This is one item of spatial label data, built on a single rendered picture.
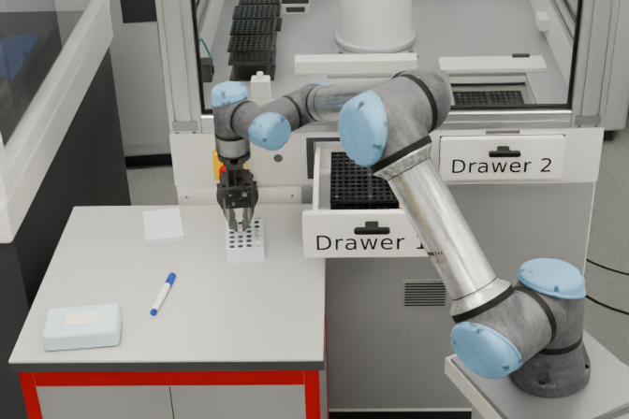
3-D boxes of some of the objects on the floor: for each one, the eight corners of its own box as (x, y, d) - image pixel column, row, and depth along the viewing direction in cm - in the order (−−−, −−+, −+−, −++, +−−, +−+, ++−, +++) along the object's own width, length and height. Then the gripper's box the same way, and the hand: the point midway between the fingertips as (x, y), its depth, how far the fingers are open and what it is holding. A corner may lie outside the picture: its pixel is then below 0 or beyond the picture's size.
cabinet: (570, 428, 289) (603, 181, 248) (202, 430, 292) (175, 187, 252) (519, 239, 371) (538, 30, 331) (233, 242, 375) (216, 36, 334)
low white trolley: (331, 614, 240) (323, 359, 201) (65, 613, 242) (7, 361, 203) (333, 434, 290) (327, 202, 251) (112, 435, 292) (73, 206, 254)
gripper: (211, 164, 218) (218, 248, 229) (256, 161, 219) (262, 245, 229) (211, 145, 226) (218, 226, 236) (255, 142, 226) (261, 224, 237)
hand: (240, 223), depth 235 cm, fingers closed, pressing on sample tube
